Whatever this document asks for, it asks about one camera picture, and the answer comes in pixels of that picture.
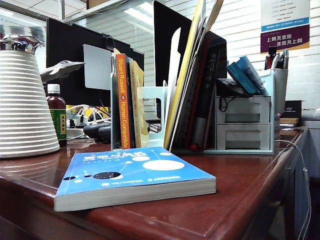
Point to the white power strip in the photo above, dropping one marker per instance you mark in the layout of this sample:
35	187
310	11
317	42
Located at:
75	131

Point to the tan yellow paperback book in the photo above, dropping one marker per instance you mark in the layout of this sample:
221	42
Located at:
138	100

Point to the yellow folder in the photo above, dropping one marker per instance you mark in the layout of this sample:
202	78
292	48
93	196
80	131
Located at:
182	75

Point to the dark brown notebook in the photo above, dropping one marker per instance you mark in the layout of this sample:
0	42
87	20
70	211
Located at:
288	132

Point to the dark navy book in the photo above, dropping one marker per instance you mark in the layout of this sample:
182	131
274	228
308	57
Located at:
133	130

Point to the blue paperback book white circles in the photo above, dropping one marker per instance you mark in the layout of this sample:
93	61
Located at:
112	175

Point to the black red marker pen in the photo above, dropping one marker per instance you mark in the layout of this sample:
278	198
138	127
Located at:
270	56

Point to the light blue booklet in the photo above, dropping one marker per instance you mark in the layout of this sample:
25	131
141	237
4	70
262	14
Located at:
251	70

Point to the dark red folder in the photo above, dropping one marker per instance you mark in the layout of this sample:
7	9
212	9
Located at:
197	100

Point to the small black box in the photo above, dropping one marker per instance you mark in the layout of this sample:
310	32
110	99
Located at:
293	108

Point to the white ribbed thermos jug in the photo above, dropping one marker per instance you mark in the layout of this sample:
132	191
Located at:
25	112

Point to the silver monitor stand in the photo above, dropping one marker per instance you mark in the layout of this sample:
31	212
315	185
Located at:
97	67

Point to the brown bottle green label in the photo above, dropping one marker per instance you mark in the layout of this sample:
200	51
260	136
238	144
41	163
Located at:
56	105

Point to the teal booklet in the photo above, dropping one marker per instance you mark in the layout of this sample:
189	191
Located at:
240	75

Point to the white pen holder cup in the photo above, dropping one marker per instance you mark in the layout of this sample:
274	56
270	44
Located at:
281	90

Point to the wide black monitor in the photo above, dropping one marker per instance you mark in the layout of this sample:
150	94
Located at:
65	45

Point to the white pen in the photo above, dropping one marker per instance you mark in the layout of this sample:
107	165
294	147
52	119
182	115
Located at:
275	62

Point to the black book white title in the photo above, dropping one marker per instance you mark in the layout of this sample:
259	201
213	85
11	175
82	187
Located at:
212	75

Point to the grey organizer drawer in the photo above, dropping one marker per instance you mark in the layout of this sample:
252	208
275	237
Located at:
240	105
240	132

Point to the orange Human Compatible book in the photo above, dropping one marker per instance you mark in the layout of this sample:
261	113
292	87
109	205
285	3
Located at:
123	100

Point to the light blue desktop bookshelf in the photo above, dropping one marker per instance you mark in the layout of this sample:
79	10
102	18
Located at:
237	151

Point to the stack of papers and envelopes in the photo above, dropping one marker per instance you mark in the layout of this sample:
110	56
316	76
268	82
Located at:
212	12

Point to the purple and white wall poster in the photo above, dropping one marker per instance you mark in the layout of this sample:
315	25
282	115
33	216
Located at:
285	40

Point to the white model airplane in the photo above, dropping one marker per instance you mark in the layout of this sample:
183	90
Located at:
57	70

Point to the black computer mouse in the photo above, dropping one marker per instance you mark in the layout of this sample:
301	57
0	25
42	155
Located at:
96	130

